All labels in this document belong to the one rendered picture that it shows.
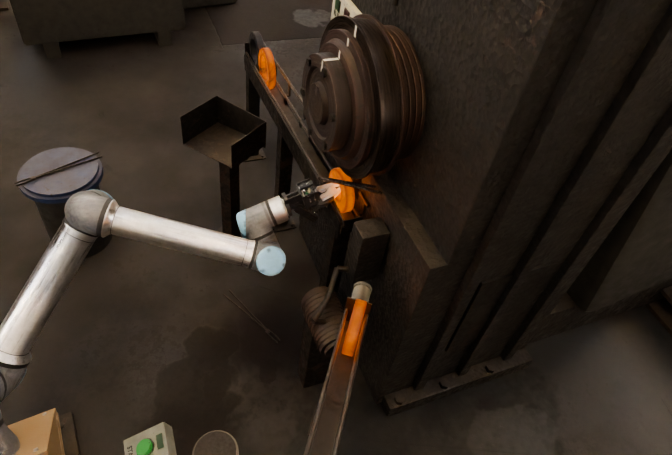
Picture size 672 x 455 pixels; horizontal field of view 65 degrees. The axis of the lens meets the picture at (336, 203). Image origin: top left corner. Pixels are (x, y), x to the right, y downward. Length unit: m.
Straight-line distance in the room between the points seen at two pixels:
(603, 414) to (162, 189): 2.29
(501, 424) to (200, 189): 1.81
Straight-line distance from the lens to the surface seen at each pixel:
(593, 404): 2.56
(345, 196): 1.75
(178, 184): 2.90
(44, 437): 1.90
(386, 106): 1.37
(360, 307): 1.46
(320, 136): 1.57
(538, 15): 1.11
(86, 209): 1.65
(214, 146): 2.18
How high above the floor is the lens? 1.98
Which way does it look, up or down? 45 degrees down
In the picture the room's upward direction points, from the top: 10 degrees clockwise
